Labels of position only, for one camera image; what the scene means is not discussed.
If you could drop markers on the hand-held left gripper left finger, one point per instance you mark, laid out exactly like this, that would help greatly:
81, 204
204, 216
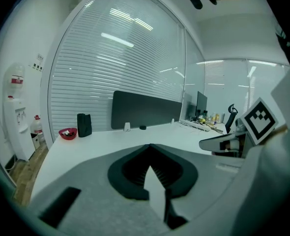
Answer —
91, 181

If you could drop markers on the small wall signs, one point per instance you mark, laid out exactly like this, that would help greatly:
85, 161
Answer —
36, 63

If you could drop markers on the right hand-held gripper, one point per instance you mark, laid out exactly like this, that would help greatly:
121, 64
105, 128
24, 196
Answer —
260, 120

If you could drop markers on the white water dispenser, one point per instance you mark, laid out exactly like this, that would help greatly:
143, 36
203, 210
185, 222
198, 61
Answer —
17, 129

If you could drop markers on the black round puck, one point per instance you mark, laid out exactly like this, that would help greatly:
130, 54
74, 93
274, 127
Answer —
143, 127

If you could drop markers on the black upright case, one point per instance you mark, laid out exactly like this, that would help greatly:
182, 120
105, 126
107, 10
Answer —
84, 125

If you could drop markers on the person's white shirt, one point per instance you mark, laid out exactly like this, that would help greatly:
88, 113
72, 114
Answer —
277, 181

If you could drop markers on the white power strip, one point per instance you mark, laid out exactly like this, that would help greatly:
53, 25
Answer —
194, 125

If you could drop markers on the person's right forearm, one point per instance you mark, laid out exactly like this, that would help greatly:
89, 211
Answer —
277, 133

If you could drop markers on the right hand-held gripper camera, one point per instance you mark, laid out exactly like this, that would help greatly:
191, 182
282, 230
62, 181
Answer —
238, 122

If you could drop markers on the yellow ball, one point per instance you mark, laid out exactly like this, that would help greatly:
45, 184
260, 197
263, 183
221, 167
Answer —
202, 120

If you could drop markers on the dark grey desk divider panel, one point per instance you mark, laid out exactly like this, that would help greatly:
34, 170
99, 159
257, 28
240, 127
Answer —
145, 109

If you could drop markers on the orange drink bottle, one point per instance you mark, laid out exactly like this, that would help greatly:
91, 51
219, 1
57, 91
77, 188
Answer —
216, 117

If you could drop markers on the clear water jug red cap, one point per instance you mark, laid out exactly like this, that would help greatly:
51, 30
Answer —
37, 128

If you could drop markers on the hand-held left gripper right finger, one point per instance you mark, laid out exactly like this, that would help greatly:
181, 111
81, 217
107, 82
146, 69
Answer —
209, 171

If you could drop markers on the red bowl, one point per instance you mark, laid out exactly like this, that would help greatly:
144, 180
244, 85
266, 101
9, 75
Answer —
67, 134

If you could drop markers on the large water bottle red label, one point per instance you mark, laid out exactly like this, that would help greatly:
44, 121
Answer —
14, 80

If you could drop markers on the black computer monitor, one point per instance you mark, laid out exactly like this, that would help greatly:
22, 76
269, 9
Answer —
201, 103

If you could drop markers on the translucent desk divider panel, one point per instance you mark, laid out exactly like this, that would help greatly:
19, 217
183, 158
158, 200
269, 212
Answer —
190, 107

